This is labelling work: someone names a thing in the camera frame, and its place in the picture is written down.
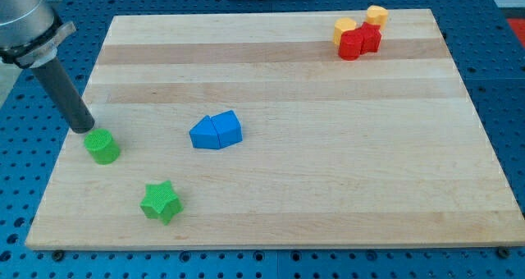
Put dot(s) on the yellow heart block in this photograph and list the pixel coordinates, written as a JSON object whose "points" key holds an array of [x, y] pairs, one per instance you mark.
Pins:
{"points": [[377, 15]]}

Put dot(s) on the blue pentagon block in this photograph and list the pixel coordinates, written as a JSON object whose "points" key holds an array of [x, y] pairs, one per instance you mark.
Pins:
{"points": [[228, 128]]}

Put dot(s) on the wooden board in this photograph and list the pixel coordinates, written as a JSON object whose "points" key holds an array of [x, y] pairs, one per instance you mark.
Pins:
{"points": [[386, 151]]}

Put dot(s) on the yellow cylinder block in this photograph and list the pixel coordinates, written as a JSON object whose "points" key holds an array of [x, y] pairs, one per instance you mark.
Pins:
{"points": [[342, 25]]}

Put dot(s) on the green star block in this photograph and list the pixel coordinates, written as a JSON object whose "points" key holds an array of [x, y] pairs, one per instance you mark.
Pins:
{"points": [[161, 202]]}

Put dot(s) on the green cylinder block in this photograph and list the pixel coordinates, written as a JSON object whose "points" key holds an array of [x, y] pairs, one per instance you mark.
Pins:
{"points": [[102, 147]]}

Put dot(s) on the red star block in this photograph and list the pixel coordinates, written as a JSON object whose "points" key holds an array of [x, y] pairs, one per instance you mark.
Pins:
{"points": [[371, 38]]}

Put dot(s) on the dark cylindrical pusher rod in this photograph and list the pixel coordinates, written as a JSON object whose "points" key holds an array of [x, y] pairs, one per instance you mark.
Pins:
{"points": [[61, 90]]}

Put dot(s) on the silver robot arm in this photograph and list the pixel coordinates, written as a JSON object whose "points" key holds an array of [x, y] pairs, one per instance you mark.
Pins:
{"points": [[31, 32]]}

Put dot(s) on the blue triangle block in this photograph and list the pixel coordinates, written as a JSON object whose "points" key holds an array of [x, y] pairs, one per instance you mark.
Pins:
{"points": [[204, 135]]}

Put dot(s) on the red cylinder block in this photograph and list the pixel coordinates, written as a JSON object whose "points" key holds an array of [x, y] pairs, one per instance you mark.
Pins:
{"points": [[351, 42]]}

